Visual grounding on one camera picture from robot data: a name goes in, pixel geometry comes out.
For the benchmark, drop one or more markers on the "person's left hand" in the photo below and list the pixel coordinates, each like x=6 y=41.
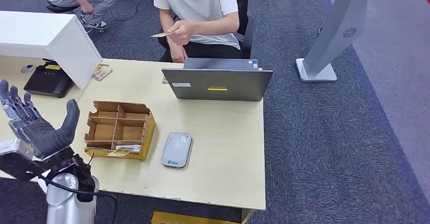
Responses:
x=181 y=32

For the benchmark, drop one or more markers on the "person's right forearm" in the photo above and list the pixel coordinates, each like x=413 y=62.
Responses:
x=167 y=27

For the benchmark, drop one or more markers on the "grey laptop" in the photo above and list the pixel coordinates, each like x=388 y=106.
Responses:
x=218 y=84

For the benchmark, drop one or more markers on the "white desk riser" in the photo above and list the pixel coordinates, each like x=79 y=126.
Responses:
x=33 y=31

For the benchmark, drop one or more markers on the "wooden card organizer box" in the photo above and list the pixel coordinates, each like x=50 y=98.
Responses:
x=104 y=132

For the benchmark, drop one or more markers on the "patterned yellow card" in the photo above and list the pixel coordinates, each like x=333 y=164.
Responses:
x=101 y=72

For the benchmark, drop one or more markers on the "person's left forearm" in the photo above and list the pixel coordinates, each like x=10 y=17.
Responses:
x=211 y=26

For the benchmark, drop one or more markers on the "grey card reader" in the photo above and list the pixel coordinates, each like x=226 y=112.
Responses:
x=176 y=150

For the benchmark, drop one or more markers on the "black office chair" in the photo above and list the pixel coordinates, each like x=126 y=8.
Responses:
x=247 y=31

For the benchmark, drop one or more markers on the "person's right hand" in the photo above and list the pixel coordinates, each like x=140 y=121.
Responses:
x=177 y=54

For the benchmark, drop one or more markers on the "grey kiosk stand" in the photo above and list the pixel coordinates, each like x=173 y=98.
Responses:
x=339 y=24

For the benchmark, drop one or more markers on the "whitish room key card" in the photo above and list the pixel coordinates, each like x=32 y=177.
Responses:
x=131 y=148

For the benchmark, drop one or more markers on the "ID card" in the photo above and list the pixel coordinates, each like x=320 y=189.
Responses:
x=163 y=34

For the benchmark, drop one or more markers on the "black stool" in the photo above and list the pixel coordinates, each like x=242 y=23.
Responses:
x=60 y=8

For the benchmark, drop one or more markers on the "grey computer mouse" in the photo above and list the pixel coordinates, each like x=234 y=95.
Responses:
x=28 y=68

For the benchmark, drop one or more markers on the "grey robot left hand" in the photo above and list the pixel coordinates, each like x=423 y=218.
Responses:
x=40 y=135

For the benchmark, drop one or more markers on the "person at desk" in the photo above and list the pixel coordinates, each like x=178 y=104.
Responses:
x=198 y=1

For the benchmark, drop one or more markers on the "black payment terminal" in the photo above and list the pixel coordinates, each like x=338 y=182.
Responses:
x=48 y=79

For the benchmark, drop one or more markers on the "yellow box under desk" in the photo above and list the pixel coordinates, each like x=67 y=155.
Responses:
x=188 y=218

